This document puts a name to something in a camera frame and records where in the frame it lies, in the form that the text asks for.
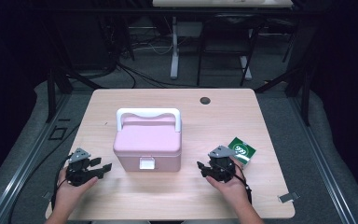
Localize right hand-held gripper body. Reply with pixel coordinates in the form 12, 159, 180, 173
207, 145, 238, 184

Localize aluminium rail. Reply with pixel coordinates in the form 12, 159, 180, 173
288, 94, 358, 224
0, 92, 73, 224

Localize person's left hand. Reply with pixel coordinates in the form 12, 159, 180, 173
55, 167, 99, 213

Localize long black floor cable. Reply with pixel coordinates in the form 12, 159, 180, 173
8, 123, 82, 224

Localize person's right hand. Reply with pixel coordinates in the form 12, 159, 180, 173
205, 157, 252, 208

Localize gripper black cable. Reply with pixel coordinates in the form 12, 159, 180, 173
51, 158, 71, 216
229, 161, 254, 206

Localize pink storage box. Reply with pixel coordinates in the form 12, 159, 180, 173
112, 113, 183, 173

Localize black metal chair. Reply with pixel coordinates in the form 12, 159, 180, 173
196, 13, 264, 88

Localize white floor cable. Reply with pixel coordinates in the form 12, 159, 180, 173
132, 36, 189, 56

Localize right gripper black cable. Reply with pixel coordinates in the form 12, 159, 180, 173
229, 161, 254, 206

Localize dark curtain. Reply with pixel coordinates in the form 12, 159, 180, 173
0, 0, 49, 194
309, 0, 358, 203

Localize green and white box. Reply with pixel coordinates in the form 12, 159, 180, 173
227, 136, 257, 169

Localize white desk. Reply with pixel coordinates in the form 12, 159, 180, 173
152, 0, 294, 80

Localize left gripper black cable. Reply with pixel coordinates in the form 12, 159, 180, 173
51, 158, 71, 216

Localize black floor cables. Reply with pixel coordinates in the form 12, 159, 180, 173
115, 60, 218, 90

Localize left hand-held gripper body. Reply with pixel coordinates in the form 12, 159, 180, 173
64, 147, 99, 188

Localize black stand leg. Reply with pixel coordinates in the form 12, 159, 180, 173
45, 66, 58, 124
300, 69, 312, 127

